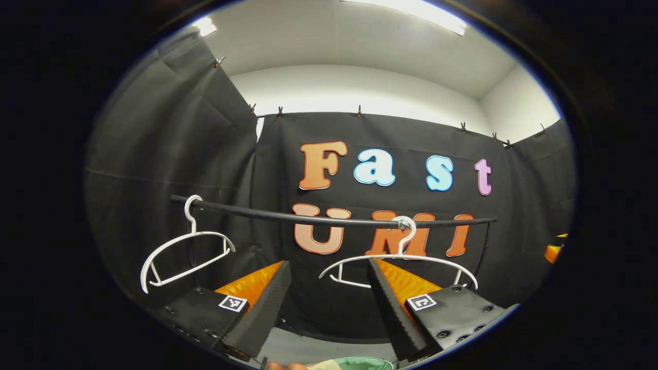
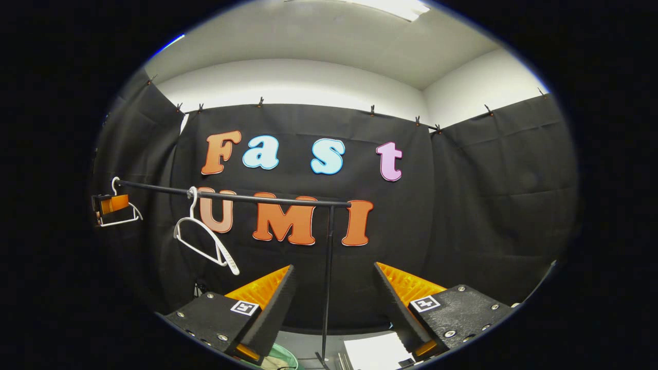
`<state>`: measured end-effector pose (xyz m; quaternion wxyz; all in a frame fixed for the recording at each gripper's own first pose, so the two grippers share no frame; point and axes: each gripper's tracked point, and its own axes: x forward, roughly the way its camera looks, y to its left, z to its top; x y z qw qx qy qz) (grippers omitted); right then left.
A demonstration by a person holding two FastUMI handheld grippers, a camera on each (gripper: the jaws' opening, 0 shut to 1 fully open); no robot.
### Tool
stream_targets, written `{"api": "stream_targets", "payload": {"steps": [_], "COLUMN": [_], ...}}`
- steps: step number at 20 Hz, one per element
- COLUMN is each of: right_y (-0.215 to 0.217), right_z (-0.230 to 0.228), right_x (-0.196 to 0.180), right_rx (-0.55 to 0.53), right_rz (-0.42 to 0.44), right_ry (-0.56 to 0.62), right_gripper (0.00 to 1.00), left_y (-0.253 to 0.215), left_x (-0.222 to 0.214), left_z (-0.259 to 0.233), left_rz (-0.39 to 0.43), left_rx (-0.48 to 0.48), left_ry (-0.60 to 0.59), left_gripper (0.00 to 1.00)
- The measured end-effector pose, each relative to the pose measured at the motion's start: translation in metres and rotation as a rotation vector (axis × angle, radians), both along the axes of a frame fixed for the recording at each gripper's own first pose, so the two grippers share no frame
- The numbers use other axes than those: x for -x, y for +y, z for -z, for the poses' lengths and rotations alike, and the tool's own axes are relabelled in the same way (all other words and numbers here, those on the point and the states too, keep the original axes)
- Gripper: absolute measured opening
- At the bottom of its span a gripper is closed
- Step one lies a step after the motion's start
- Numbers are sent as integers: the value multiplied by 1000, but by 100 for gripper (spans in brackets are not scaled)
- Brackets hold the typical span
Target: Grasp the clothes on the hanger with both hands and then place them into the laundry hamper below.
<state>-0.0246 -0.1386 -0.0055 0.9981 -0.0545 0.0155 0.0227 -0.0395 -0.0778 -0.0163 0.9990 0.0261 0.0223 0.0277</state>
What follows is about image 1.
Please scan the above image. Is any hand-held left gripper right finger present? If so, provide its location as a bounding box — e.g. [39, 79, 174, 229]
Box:
[366, 257, 520, 363]

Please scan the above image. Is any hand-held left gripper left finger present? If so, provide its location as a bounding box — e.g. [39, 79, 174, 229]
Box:
[154, 260, 293, 360]

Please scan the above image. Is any green laundry hamper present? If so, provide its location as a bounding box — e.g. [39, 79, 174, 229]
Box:
[334, 356, 396, 370]

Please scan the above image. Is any white plastic hanger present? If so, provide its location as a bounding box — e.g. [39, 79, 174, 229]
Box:
[139, 194, 236, 295]
[318, 215, 479, 290]

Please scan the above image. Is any black clothes rack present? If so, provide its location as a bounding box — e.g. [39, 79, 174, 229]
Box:
[169, 194, 499, 289]

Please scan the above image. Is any black backdrop cloth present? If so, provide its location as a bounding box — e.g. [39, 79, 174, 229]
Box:
[84, 30, 577, 343]

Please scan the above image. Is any row of black clips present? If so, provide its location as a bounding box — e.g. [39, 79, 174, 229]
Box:
[214, 55, 549, 151]

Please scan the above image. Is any ceiling light panel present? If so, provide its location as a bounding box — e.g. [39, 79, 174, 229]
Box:
[192, 16, 218, 38]

